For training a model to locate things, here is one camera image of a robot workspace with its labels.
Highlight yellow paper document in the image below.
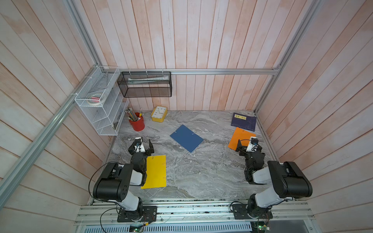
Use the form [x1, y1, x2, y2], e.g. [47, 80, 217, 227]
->
[141, 155, 167, 189]

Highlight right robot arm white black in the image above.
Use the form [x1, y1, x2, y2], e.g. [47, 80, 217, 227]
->
[236, 137, 313, 219]

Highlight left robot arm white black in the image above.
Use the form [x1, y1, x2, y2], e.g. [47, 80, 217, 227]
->
[92, 138, 154, 221]

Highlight orange paper document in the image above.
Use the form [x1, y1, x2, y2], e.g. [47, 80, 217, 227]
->
[228, 127, 256, 150]

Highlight red pencil cup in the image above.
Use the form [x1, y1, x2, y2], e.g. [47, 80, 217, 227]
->
[129, 112, 145, 132]

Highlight dark navy notebook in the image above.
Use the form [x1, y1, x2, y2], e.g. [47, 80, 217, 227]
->
[231, 113, 256, 132]

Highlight pencils in cup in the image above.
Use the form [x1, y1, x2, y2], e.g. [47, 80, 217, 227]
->
[125, 107, 142, 121]

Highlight yellow alarm clock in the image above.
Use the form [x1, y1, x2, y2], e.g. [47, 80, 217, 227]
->
[151, 106, 168, 123]

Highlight blue paper document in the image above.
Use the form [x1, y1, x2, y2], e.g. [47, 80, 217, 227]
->
[170, 125, 203, 153]

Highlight tape roll in rack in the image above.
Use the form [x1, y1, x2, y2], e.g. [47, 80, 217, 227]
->
[86, 93, 103, 106]

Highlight black mesh basket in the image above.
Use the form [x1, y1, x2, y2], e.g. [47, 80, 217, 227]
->
[117, 71, 173, 98]

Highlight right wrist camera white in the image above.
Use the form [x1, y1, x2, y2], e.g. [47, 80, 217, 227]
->
[246, 136, 258, 152]

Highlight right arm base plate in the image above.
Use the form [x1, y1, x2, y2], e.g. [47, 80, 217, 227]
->
[230, 203, 273, 220]

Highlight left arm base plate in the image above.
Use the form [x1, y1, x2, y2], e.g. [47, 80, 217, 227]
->
[117, 206, 157, 223]

